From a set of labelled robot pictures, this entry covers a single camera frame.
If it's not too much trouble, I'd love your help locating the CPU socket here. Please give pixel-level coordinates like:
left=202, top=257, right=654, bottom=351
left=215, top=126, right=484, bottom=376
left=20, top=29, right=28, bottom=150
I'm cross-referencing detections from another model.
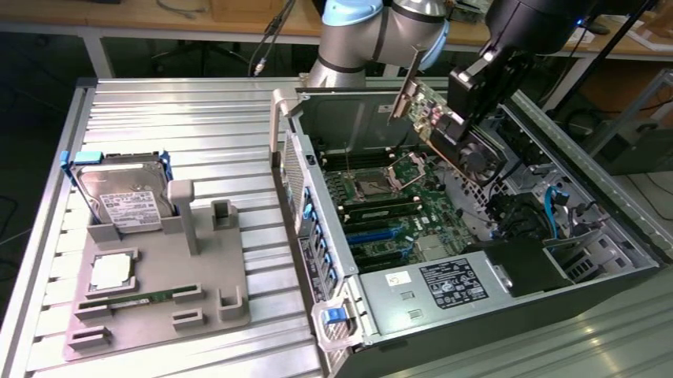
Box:
left=353, top=169, right=405, bottom=202

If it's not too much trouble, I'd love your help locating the blue wire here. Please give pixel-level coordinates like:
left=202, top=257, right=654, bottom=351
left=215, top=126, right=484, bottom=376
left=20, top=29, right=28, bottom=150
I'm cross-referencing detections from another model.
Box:
left=542, top=184, right=565, bottom=240

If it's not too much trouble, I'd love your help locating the open black PC case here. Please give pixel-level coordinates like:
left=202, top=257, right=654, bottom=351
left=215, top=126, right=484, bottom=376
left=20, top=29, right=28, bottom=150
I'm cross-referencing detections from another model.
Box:
left=267, top=76, right=668, bottom=378

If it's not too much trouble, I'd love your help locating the metal socket cover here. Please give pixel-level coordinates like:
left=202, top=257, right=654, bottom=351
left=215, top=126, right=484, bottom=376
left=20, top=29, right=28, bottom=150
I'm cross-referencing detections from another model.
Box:
left=386, top=152, right=429, bottom=187

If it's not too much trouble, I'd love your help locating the hard disk drive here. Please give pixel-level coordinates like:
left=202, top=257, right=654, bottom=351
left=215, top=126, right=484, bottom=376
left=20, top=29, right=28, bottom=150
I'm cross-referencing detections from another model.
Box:
left=58, top=149, right=178, bottom=242

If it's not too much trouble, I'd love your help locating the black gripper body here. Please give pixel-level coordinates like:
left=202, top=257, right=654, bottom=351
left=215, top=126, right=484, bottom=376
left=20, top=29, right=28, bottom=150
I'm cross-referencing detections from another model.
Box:
left=482, top=0, right=586, bottom=57

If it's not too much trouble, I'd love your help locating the black tripod base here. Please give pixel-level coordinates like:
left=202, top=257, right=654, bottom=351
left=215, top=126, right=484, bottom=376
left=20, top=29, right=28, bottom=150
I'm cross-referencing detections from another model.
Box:
left=151, top=38, right=255, bottom=76

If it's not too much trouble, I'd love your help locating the silver CPU chip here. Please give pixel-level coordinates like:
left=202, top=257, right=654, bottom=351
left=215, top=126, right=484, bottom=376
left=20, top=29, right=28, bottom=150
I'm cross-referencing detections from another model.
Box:
left=87, top=254, right=136, bottom=293

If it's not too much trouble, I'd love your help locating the silver hard disk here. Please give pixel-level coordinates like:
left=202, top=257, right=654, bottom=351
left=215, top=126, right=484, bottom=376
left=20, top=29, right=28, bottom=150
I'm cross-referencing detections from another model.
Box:
left=71, top=159, right=174, bottom=234

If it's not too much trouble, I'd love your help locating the silver chipset heatsink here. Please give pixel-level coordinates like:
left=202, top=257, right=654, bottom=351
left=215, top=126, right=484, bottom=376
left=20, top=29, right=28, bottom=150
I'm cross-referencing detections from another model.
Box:
left=417, top=235, right=458, bottom=261

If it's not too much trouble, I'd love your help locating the long wooden desk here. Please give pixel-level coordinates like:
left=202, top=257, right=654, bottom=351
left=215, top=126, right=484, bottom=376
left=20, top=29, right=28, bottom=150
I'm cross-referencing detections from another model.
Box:
left=0, top=0, right=673, bottom=113

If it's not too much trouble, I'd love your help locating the metal drive bay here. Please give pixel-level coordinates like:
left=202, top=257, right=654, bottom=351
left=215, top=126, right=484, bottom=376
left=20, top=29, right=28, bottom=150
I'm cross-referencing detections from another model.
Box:
left=544, top=230, right=650, bottom=285

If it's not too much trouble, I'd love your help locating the aluminium profile frame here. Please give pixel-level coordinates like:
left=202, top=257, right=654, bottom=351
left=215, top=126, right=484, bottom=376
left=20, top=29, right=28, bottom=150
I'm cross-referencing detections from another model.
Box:
left=588, top=69, right=673, bottom=158

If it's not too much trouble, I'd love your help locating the grey power supply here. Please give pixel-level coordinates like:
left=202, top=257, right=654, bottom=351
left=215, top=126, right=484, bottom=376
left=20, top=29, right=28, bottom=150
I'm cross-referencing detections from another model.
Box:
left=357, top=251, right=516, bottom=336

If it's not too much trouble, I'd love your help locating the grey parts rack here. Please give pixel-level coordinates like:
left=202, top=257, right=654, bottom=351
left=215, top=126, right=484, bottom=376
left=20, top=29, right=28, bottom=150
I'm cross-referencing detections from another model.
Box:
left=62, top=179, right=255, bottom=362

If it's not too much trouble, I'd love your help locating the black tripod pole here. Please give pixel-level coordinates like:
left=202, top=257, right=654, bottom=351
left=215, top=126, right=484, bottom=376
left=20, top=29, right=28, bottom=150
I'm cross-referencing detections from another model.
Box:
left=541, top=0, right=661, bottom=111

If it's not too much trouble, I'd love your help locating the blue expansion slot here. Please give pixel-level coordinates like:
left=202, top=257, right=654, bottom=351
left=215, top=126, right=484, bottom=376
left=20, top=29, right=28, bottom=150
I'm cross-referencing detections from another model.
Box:
left=345, top=228, right=403, bottom=246

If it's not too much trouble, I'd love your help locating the black monitor stand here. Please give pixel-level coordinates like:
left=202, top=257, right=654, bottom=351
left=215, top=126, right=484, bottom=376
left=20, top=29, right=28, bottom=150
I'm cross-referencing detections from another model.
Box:
left=581, top=15, right=612, bottom=35

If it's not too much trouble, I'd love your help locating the graphics card with black cooler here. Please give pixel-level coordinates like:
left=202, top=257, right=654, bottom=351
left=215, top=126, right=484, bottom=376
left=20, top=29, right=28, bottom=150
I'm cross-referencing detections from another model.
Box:
left=387, top=46, right=510, bottom=187

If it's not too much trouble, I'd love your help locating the black plastic shroud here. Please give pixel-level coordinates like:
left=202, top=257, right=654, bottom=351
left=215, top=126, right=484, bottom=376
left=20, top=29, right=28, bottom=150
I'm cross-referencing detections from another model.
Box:
left=464, top=237, right=576, bottom=299

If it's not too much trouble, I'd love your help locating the green motherboard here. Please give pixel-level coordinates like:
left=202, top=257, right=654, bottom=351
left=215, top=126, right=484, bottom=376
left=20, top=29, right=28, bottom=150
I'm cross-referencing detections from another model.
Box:
left=318, top=148, right=478, bottom=273

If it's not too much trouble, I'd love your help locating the black wire bundle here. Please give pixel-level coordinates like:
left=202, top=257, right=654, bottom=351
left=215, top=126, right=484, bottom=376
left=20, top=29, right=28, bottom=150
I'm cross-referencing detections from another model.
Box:
left=486, top=192, right=552, bottom=242

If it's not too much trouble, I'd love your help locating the black expansion slot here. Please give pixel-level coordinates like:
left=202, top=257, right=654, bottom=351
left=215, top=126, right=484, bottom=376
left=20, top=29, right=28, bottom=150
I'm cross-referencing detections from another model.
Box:
left=346, top=219, right=409, bottom=234
left=353, top=250, right=406, bottom=270

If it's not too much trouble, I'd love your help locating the dark grey computer tower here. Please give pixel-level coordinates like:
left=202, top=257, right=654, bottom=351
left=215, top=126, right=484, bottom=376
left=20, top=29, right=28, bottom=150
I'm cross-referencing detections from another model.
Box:
left=592, top=121, right=673, bottom=177

